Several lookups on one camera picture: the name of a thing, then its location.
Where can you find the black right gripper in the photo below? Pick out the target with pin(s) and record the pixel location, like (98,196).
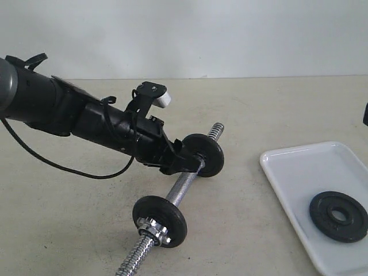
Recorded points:
(365,116)

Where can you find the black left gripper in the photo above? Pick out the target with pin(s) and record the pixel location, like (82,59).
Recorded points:
(146,140)

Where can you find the black weight plate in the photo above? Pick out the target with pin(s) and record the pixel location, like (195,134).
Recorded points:
(209,150)
(339,216)
(166,214)

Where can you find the chrome dumbbell bar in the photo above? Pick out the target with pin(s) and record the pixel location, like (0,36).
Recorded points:
(144,244)

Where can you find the chrome spinlock nut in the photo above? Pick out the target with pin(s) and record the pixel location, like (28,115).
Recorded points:
(151,228)

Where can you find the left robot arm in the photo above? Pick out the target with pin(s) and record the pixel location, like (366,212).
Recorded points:
(58,107)

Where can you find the white rectangular tray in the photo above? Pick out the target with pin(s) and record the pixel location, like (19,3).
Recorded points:
(297,174)

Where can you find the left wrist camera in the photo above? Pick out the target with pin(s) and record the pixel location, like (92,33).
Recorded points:
(147,94)

